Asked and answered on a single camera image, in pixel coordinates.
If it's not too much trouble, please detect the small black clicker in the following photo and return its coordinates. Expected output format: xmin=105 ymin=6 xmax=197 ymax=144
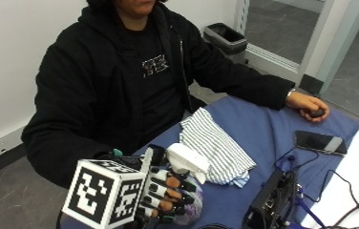
xmin=308 ymin=108 xmax=327 ymax=119

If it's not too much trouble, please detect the silver wristwatch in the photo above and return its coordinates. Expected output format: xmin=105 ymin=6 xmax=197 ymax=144
xmin=284 ymin=88 xmax=297 ymax=102

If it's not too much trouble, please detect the black smartphone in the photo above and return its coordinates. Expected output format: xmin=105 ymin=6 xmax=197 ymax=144
xmin=292 ymin=130 xmax=348 ymax=157

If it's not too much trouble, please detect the striped folded cloth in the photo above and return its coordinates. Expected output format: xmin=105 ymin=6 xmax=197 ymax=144
xmin=179 ymin=107 xmax=257 ymax=188

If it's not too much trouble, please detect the white marker cube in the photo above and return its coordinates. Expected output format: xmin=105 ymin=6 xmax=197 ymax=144
xmin=62 ymin=157 xmax=153 ymax=229

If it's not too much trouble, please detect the blue tablecloth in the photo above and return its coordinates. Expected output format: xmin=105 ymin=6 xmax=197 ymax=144
xmin=59 ymin=94 xmax=359 ymax=229

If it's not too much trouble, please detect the black electronics box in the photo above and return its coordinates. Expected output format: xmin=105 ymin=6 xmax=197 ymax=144
xmin=245 ymin=169 xmax=300 ymax=229

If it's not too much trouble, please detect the black trash bin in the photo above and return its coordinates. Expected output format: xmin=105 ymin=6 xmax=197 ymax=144
xmin=203 ymin=22 xmax=249 ymax=65

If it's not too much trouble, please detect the the person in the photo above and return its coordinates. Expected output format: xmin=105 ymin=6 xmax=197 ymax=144
xmin=19 ymin=0 xmax=331 ymax=189

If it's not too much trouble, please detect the thin black cable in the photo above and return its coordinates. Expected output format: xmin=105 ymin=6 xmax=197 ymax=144
xmin=272 ymin=146 xmax=321 ymax=174

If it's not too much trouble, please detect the white door frame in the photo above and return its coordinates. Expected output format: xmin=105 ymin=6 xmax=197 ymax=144
xmin=235 ymin=0 xmax=359 ymax=95

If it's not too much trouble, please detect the black cable with plug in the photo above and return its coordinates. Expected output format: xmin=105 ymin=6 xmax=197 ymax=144
xmin=313 ymin=169 xmax=359 ymax=229

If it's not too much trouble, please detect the blue cable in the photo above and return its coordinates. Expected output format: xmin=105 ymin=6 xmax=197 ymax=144
xmin=291 ymin=185 xmax=329 ymax=229

